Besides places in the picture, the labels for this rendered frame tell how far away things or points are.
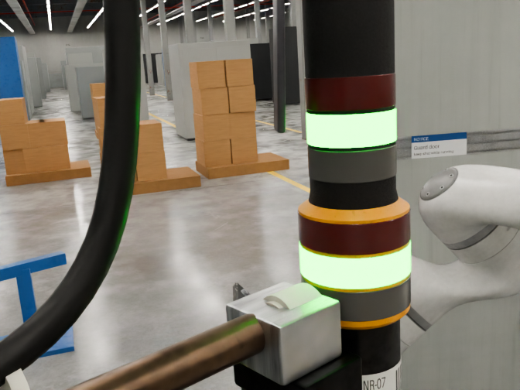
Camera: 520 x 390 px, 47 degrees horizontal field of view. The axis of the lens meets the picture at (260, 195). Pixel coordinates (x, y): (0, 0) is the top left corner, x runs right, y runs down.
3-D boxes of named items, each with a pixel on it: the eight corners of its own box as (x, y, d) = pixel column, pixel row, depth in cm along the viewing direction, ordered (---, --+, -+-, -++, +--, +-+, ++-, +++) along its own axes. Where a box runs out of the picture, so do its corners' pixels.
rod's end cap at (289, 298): (291, 306, 20) (330, 288, 22) (253, 291, 22) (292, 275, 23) (293, 359, 21) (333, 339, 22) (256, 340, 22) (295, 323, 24)
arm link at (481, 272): (365, 266, 103) (468, 168, 100) (435, 332, 107) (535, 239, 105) (385, 295, 91) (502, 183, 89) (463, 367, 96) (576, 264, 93)
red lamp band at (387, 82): (356, 113, 20) (354, 76, 20) (287, 111, 23) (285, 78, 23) (414, 104, 22) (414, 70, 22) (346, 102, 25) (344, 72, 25)
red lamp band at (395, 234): (361, 265, 21) (360, 230, 20) (276, 241, 24) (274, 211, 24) (432, 234, 24) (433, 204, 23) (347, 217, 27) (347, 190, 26)
